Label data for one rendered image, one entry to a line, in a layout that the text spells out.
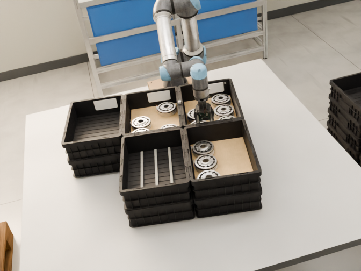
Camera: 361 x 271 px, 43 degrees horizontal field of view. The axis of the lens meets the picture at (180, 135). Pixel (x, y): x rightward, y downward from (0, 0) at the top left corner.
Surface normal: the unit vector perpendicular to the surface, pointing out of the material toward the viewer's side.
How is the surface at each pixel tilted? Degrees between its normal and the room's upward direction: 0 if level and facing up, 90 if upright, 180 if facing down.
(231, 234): 0
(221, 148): 0
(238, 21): 90
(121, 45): 90
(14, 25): 90
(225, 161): 0
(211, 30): 90
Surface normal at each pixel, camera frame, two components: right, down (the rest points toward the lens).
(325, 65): -0.13, -0.80
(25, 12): 0.25, 0.55
